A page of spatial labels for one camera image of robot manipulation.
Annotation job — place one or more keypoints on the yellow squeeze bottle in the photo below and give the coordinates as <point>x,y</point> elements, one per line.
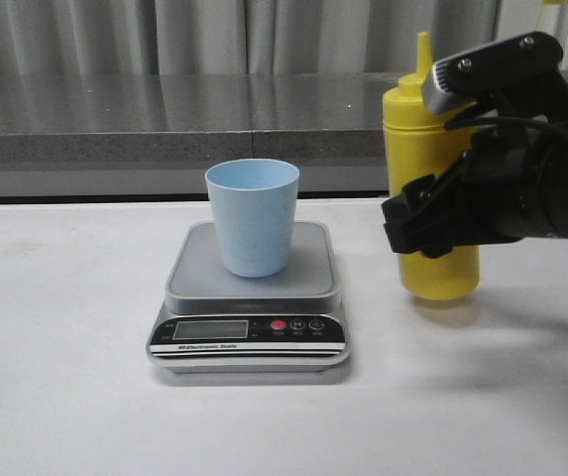
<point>418,144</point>

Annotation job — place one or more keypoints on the grey curtain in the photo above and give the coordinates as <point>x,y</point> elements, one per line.
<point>253,37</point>

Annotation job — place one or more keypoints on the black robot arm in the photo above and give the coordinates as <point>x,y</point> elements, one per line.
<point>543,107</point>

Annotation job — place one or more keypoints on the light blue plastic cup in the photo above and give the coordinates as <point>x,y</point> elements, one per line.
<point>253,205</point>

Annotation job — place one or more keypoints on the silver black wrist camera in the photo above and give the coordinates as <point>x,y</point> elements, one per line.
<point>498,66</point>

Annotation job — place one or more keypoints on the silver digital kitchen scale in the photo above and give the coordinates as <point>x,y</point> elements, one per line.
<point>288,328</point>

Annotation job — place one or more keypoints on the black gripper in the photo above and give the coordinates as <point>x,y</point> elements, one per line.
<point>499,197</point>

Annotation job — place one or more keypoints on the dark grey granite counter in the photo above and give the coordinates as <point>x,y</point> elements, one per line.
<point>124,137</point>

